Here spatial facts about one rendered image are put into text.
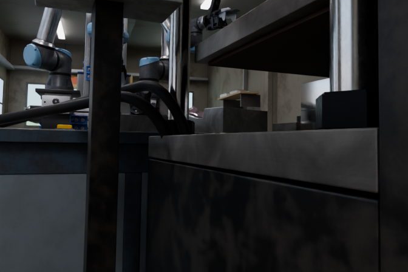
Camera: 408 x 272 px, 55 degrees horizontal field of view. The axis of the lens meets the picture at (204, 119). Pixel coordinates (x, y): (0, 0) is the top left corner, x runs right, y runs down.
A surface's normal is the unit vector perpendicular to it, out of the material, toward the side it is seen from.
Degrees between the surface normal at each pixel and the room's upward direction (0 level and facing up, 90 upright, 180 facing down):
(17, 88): 90
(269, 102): 90
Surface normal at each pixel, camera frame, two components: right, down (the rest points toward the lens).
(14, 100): 0.28, -0.05
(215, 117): -0.77, -0.05
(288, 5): -0.93, -0.04
